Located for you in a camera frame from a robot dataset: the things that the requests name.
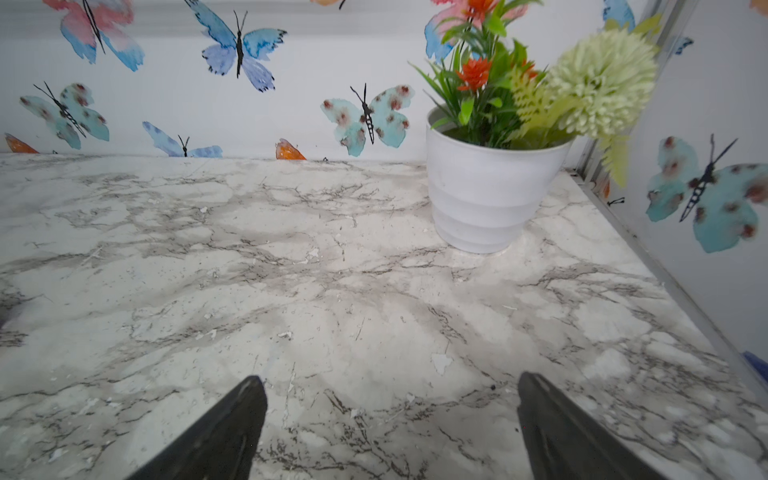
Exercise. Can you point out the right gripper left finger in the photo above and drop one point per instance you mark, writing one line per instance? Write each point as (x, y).
(221, 444)

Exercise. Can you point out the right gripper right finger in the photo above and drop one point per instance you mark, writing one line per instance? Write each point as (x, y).
(564, 442)

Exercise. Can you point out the potted flower plant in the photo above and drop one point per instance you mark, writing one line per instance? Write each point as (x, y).
(501, 127)

